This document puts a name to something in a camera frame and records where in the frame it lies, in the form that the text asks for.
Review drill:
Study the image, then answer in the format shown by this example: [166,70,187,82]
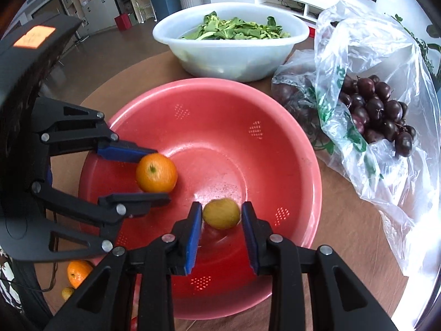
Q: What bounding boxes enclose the white plastic basin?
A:
[152,2,310,82]

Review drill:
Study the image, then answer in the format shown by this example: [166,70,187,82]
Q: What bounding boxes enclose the clear plastic bag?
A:
[271,2,440,276]

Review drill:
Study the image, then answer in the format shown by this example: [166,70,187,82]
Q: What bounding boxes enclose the pile of dark plums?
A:
[338,75,416,157]

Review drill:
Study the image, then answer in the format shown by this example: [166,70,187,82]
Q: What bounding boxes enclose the yellow lychee front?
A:
[203,198,241,230]

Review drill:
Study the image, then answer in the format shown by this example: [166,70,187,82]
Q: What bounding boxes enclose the mandarin orange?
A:
[66,260,93,289]
[135,153,178,193]

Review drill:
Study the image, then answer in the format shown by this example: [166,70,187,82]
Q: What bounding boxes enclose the white storage shelf cabinet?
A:
[62,0,120,38]

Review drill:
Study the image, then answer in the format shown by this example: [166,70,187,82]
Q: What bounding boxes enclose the yellow lychee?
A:
[61,287,75,301]
[203,198,241,230]

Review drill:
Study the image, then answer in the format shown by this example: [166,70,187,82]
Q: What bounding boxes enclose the red box on floor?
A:
[114,14,132,31]

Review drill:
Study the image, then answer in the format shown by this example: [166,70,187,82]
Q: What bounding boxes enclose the green leafy vegetables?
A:
[181,11,291,41]

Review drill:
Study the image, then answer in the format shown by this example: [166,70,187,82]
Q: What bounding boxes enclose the red plastic basin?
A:
[77,77,324,321]

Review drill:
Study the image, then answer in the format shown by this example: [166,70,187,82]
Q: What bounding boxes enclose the plant tall white pot right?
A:
[392,14,440,84]

